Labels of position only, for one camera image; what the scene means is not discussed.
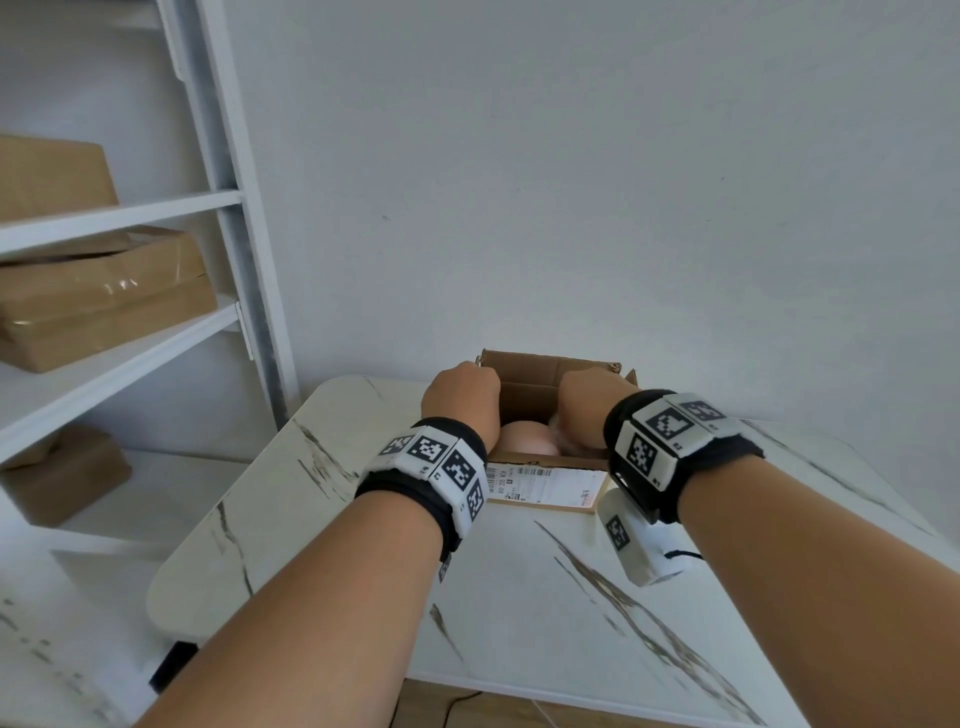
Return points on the left wristband with marker tiles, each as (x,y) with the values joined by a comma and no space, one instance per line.
(442,465)

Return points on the white wrist camera with marker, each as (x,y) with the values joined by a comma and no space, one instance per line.
(637,544)

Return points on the person's right hand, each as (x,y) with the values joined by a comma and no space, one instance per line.
(589,401)

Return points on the pink round object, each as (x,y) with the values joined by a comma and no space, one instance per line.
(529,441)

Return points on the black table leg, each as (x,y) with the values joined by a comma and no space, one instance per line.
(172,667)

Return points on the white metal shelving unit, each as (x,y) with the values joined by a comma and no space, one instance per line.
(225,150)

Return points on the taped flat cardboard box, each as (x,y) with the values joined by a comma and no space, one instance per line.
(97,292)

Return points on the person's right forearm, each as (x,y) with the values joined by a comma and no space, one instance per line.
(817,600)

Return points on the person's left forearm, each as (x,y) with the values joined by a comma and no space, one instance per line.
(322,615)

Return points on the open cardboard box with label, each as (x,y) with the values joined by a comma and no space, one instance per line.
(536,375)

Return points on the person's left hand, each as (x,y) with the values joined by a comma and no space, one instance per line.
(461,397)

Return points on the right wristband with marker tiles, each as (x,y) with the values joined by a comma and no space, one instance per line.
(660,442)

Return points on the wristband with marker tiles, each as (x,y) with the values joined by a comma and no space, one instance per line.
(442,465)
(660,442)

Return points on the small brown cardboard box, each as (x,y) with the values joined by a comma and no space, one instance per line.
(67,472)

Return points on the plain brown cardboard box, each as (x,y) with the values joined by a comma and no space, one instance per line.
(52,176)

